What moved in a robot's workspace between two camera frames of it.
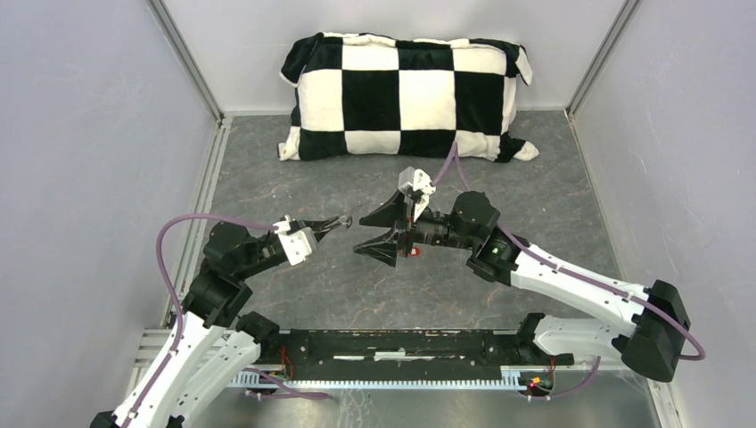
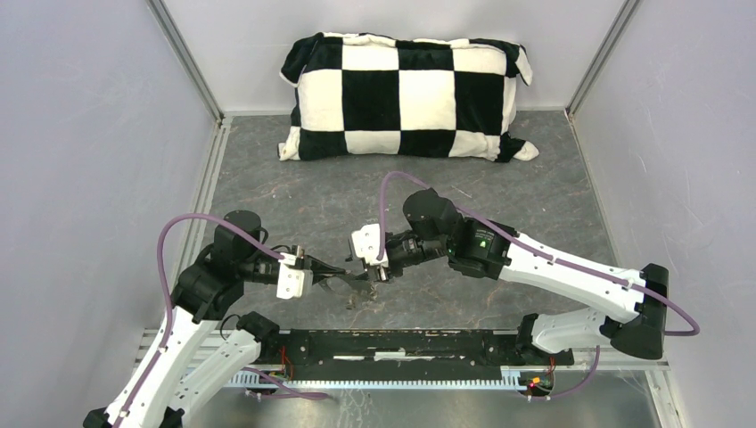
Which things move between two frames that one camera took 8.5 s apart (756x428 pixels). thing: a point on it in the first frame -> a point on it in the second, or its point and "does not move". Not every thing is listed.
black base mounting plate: (390, 353) does not move
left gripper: (317, 225) -> (320, 270)
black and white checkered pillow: (362, 95) does not move
